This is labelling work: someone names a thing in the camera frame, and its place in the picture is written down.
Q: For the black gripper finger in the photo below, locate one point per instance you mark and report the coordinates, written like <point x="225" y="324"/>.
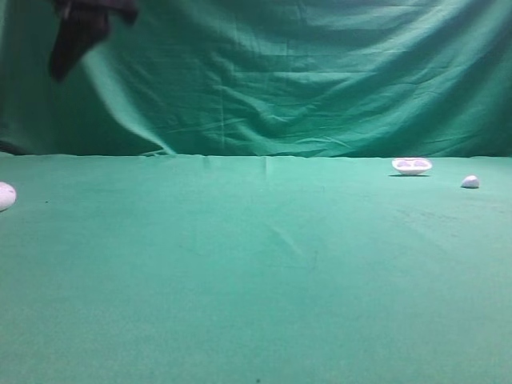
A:
<point x="82" y="25"/>

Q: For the white bluetooth earphone case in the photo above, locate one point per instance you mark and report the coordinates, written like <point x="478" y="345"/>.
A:
<point x="8" y="196"/>

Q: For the white open earphone tray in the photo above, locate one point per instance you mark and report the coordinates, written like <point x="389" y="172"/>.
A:
<point x="411" y="166"/>

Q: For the green backdrop curtain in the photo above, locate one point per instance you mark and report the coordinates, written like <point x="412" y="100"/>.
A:
<point x="355" y="79"/>

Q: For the green table cloth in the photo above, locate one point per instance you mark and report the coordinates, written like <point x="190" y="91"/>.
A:
<point x="191" y="269"/>

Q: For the small white earbud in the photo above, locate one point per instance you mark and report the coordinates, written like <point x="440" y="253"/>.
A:
<point x="470" y="182"/>

